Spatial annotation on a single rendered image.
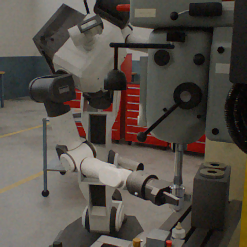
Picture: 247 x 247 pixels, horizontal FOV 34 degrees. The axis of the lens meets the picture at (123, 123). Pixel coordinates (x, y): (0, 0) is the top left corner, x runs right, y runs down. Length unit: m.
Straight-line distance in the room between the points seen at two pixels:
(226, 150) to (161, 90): 1.92
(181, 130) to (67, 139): 0.56
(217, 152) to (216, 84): 1.99
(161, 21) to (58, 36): 0.61
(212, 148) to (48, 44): 1.75
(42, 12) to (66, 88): 11.18
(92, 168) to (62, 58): 0.42
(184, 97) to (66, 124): 0.61
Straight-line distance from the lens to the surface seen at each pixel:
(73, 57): 1.54
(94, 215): 2.08
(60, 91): 1.48
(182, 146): 1.20
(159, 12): 1.09
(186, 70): 1.08
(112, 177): 1.38
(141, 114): 1.22
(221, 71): 1.04
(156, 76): 1.11
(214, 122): 1.05
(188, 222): 1.59
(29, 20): 12.70
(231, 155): 2.99
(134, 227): 2.36
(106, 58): 1.55
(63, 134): 1.54
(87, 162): 1.52
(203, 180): 1.49
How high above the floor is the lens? 1.58
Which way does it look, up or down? 11 degrees down
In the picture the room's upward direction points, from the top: 1 degrees clockwise
